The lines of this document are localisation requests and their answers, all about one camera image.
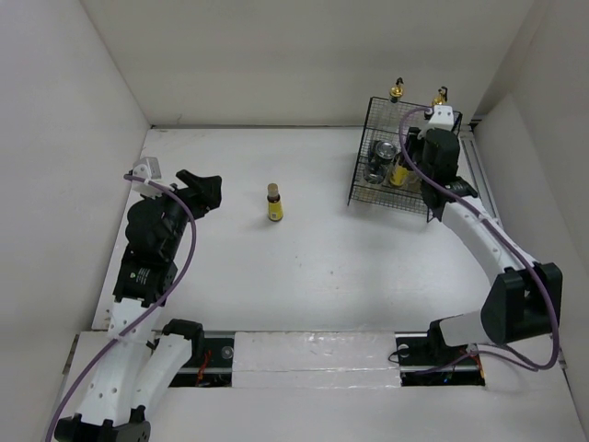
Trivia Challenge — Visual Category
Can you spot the clear oil bottle gold spout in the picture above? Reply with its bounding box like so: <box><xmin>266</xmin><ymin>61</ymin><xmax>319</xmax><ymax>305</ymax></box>
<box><xmin>432</xmin><ymin>87</ymin><xmax>448</xmax><ymax>106</ymax></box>

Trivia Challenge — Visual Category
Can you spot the purple cable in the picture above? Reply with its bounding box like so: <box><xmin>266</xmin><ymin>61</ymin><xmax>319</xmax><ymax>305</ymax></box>
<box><xmin>45</xmin><ymin>172</ymin><xmax>199</xmax><ymax>442</ymax></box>
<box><xmin>398</xmin><ymin>106</ymin><xmax>561</xmax><ymax>374</ymax></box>

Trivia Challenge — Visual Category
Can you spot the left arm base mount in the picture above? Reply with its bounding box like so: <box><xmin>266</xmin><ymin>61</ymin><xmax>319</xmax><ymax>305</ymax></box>
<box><xmin>170</xmin><ymin>335</ymin><xmax>235</xmax><ymax>389</ymax></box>

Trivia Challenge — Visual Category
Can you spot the black wire rack basket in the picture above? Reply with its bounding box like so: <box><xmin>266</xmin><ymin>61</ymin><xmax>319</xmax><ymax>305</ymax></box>
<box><xmin>348</xmin><ymin>87</ymin><xmax>477</xmax><ymax>221</ymax></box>

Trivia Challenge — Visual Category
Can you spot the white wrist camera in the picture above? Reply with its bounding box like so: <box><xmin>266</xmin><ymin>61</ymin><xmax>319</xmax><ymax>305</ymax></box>
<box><xmin>422</xmin><ymin>105</ymin><xmax>455</xmax><ymax>131</ymax></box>
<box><xmin>128</xmin><ymin>157</ymin><xmax>162</xmax><ymax>198</ymax></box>

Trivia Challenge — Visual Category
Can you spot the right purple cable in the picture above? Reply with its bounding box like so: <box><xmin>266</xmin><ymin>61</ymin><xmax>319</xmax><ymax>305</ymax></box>
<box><xmin>398</xmin><ymin>106</ymin><xmax>561</xmax><ymax>374</ymax></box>

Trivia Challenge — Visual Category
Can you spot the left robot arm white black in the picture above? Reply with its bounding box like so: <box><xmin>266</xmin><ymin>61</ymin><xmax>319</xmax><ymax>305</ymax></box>
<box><xmin>45</xmin><ymin>168</ymin><xmax>222</xmax><ymax>441</ymax></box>

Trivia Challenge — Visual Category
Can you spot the tan spice grinder silver top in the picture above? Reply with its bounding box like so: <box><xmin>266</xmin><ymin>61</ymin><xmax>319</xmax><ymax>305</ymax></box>
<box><xmin>364</xmin><ymin>169</ymin><xmax>387</xmax><ymax>185</ymax></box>

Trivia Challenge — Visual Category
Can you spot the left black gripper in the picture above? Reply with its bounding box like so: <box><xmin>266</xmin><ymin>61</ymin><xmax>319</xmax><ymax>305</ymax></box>
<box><xmin>143</xmin><ymin>170</ymin><xmax>220</xmax><ymax>258</ymax></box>

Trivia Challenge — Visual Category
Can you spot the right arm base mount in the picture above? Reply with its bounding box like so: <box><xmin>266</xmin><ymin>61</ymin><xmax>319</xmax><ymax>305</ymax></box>
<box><xmin>388</xmin><ymin>337</ymin><xmax>486</xmax><ymax>387</ymax></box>

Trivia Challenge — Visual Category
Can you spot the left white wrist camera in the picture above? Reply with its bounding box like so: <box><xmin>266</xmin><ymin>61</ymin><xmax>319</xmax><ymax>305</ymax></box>
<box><xmin>128</xmin><ymin>157</ymin><xmax>162</xmax><ymax>198</ymax></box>

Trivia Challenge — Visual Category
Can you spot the dark sauce bottle gold spout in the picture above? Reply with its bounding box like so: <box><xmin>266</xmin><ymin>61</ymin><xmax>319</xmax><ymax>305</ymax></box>
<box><xmin>388</xmin><ymin>77</ymin><xmax>404</xmax><ymax>103</ymax></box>

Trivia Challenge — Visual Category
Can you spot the metal rail right edge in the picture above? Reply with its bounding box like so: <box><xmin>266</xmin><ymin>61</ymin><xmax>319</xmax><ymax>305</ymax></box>
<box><xmin>459</xmin><ymin>124</ymin><xmax>502</xmax><ymax>224</ymax></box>

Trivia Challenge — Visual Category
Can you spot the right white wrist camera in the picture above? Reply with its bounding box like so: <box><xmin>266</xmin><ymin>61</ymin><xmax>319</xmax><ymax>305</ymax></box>
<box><xmin>422</xmin><ymin>105</ymin><xmax>455</xmax><ymax>131</ymax></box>

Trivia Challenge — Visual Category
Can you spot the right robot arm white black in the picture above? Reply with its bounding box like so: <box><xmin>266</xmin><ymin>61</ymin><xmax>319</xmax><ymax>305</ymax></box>
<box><xmin>402</xmin><ymin>127</ymin><xmax>563</xmax><ymax>370</ymax></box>

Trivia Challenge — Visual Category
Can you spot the small yellow bottle cork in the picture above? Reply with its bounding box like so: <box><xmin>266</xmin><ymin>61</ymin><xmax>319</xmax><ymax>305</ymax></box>
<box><xmin>267</xmin><ymin>183</ymin><xmax>283</xmax><ymax>222</ymax></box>
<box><xmin>388</xmin><ymin>153</ymin><xmax>411</xmax><ymax>187</ymax></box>

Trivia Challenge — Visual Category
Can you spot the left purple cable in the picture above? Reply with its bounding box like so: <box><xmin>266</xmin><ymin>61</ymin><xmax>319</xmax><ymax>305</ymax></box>
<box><xmin>45</xmin><ymin>172</ymin><xmax>199</xmax><ymax>442</ymax></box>

